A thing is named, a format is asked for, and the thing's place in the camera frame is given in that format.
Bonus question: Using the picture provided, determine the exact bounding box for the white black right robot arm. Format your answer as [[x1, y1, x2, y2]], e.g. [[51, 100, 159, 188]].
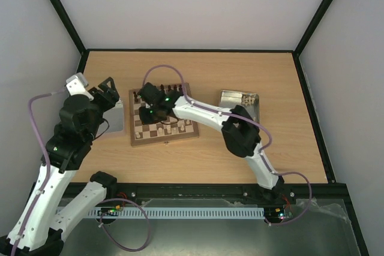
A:
[[137, 82, 284, 203]]

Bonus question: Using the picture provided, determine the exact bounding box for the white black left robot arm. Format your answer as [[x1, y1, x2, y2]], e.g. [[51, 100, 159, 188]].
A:
[[1, 73, 119, 255]]

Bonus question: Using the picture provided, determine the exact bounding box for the wooden chess board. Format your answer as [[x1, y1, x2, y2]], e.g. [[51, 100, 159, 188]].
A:
[[128, 89, 199, 147]]

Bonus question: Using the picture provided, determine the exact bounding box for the silver tin lid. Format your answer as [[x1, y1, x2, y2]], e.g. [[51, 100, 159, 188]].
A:
[[103, 98, 125, 136]]

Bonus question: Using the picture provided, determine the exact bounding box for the gold metal tin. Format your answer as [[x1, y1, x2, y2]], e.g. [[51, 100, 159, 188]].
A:
[[219, 90, 260, 123]]

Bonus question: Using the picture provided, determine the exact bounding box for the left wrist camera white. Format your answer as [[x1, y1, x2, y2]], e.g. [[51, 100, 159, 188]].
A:
[[65, 73, 94, 101]]

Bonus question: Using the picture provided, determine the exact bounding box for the black frame post left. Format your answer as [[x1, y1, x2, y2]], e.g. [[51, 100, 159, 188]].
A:
[[49, 0, 87, 56]]

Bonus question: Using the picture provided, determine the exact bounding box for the black frame post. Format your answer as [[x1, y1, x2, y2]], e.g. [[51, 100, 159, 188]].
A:
[[49, 0, 87, 56], [293, 0, 353, 56]]

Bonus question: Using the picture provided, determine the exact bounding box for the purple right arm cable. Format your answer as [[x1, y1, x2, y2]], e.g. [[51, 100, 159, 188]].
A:
[[143, 64, 313, 227]]

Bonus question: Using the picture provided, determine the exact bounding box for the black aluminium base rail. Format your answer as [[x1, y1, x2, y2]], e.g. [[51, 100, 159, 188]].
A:
[[116, 183, 351, 206]]

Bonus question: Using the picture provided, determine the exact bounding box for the light blue cable duct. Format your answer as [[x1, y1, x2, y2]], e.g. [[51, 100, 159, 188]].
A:
[[84, 207, 265, 220]]

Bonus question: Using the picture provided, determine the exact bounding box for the black frame post right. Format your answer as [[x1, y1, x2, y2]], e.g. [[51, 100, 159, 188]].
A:
[[293, 0, 353, 56]]

